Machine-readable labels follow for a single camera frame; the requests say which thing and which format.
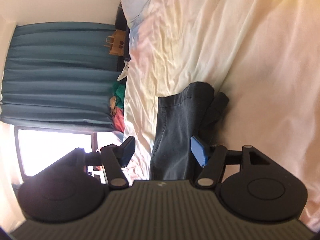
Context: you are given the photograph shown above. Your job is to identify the black sweatpants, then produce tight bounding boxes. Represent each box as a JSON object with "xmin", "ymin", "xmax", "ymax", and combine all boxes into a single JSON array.
[{"xmin": 150, "ymin": 82, "xmax": 229, "ymax": 180}]

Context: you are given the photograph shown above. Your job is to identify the pile of coloured clothes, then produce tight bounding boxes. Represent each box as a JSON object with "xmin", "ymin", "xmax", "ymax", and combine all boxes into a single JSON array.
[{"xmin": 110, "ymin": 81, "xmax": 126, "ymax": 133}]

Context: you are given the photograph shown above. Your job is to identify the teal curtain right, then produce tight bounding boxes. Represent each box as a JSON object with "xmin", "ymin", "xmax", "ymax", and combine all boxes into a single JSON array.
[{"xmin": 1, "ymin": 22, "xmax": 119, "ymax": 132}]

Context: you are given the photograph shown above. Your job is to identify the brown paper bag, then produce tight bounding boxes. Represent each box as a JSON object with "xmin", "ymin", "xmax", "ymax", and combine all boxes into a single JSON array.
[{"xmin": 104, "ymin": 29, "xmax": 126, "ymax": 56}]

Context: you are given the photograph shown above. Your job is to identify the pastel bed sheet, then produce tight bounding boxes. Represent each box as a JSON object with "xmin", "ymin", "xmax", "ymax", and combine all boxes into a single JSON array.
[{"xmin": 121, "ymin": 0, "xmax": 319, "ymax": 231}]

